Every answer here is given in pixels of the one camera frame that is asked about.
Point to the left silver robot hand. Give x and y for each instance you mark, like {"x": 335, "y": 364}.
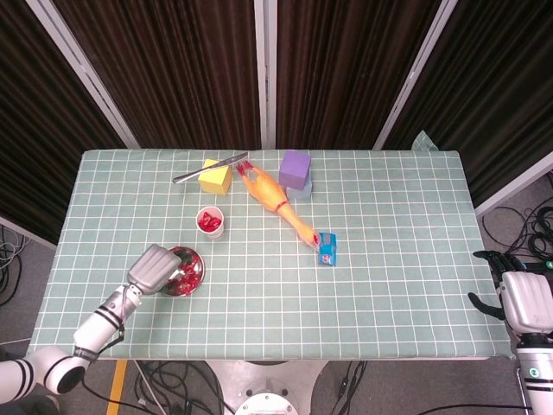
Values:
{"x": 151, "y": 268}

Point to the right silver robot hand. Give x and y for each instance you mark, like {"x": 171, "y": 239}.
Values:
{"x": 529, "y": 302}

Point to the red candy heap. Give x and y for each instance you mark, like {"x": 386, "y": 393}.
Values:
{"x": 190, "y": 276}

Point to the red object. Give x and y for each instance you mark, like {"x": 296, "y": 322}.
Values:
{"x": 209, "y": 221}

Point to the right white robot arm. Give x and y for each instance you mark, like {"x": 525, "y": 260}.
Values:
{"x": 535, "y": 380}

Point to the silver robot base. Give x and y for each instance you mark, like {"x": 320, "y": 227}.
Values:
{"x": 268, "y": 389}

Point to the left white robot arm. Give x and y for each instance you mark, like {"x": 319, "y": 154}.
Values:
{"x": 97, "y": 330}

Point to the metal bowl of red candies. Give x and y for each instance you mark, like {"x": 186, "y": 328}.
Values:
{"x": 186, "y": 250}

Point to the white paper cup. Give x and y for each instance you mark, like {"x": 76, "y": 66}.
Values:
{"x": 214, "y": 235}

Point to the black device with green sticker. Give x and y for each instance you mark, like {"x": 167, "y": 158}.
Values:
{"x": 540, "y": 266}

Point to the silver table knife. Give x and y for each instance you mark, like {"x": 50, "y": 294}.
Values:
{"x": 186, "y": 176}

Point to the yellow foam cube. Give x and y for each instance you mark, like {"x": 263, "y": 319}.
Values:
{"x": 214, "y": 183}

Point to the yellow floor tape strip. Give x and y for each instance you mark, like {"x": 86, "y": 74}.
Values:
{"x": 116, "y": 389}

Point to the yellow rubber chicken toy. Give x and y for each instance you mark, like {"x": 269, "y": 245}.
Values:
{"x": 268, "y": 190}

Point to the green checkered tablecloth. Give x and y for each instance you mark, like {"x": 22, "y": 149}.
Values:
{"x": 302, "y": 302}

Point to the light blue foam cube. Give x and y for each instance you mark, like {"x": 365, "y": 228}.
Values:
{"x": 300, "y": 194}

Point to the purple foam cube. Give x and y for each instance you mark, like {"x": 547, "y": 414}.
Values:
{"x": 294, "y": 170}

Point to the dark brown partition panel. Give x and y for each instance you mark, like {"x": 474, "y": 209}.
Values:
{"x": 497, "y": 86}
{"x": 173, "y": 65}
{"x": 43, "y": 129}
{"x": 345, "y": 65}

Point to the blue printed card packet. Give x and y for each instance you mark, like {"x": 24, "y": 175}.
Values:
{"x": 327, "y": 250}

